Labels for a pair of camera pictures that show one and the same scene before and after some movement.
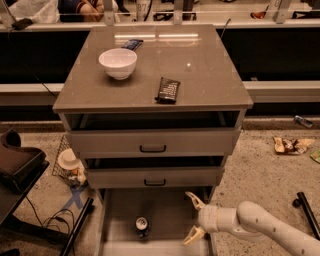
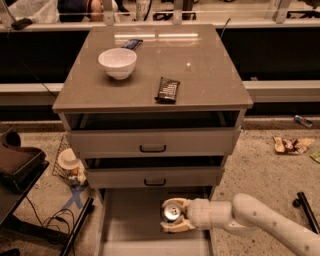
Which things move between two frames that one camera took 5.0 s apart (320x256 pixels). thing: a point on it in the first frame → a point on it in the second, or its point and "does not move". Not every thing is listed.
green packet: (315, 155) does not move
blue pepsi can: (142, 224) → (172, 213)
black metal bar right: (302, 202) does not move
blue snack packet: (132, 44) does not move
